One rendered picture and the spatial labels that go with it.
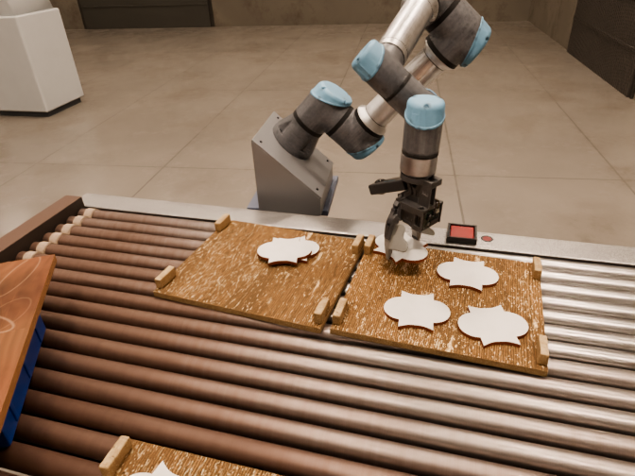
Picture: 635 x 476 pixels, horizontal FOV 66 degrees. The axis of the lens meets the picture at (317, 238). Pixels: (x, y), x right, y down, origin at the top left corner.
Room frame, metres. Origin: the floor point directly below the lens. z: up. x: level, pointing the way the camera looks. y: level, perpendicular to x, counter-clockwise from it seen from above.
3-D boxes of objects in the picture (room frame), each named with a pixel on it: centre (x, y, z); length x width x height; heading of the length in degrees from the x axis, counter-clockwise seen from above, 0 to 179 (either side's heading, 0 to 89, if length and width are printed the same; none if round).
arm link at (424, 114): (0.94, -0.22, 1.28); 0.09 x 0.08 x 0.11; 169
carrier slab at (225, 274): (0.98, 0.13, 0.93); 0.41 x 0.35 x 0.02; 68
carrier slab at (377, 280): (0.84, -0.27, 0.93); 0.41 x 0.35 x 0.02; 70
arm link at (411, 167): (0.94, -0.22, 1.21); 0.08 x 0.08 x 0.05
